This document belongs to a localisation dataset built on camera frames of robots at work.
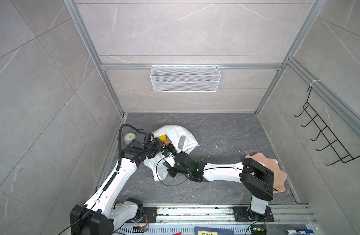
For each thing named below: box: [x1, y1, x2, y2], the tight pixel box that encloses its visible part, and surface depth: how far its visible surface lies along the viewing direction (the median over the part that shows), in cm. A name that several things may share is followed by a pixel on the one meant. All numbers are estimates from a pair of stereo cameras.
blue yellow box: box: [194, 226, 235, 235], surface depth 69 cm
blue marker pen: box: [285, 229, 315, 235], surface depth 69 cm
